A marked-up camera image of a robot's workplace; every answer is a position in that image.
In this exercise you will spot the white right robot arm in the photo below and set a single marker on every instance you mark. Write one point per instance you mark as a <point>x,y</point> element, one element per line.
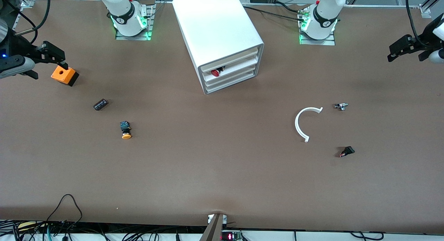
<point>123,15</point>

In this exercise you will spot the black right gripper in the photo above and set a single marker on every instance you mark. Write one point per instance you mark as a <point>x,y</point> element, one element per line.
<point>21,48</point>

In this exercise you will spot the small silver metal part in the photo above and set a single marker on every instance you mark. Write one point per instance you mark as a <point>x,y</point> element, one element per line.
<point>341,105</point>

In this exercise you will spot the small red LED display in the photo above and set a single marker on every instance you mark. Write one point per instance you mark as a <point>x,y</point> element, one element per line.
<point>230,237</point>

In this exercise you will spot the orange push button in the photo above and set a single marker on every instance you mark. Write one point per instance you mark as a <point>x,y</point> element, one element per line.
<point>126,136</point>

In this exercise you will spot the white plastic drawer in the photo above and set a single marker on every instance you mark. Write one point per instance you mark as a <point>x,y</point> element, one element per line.
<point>229,60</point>
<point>230,83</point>
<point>230,77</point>
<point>239,66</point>

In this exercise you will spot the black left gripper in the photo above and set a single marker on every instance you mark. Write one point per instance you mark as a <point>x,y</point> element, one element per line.
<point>417,46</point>

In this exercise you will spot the white drawer cabinet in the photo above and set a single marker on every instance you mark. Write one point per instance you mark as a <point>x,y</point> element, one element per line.
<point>215,26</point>

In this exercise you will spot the red push button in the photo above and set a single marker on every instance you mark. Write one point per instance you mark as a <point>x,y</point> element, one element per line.
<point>215,73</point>

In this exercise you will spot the grey metal post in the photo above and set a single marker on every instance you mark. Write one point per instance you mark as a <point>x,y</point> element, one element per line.
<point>213,230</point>

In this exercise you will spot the white curved plastic clip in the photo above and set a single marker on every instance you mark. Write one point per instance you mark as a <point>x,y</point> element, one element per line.
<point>297,125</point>

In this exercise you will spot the orange box with hole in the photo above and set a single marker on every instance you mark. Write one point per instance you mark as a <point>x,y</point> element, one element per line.
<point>64,76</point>

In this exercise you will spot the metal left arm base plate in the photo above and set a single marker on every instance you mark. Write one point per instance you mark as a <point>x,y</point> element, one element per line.
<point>317,42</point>

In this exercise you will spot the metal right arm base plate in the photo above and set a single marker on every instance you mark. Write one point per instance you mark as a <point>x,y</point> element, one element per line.
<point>133,37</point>

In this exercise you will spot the small black cylindrical component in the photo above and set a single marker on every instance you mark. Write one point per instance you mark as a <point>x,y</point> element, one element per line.
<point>100,104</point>

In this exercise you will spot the small black red switch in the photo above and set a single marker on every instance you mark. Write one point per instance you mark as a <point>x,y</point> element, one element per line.
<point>348,150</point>

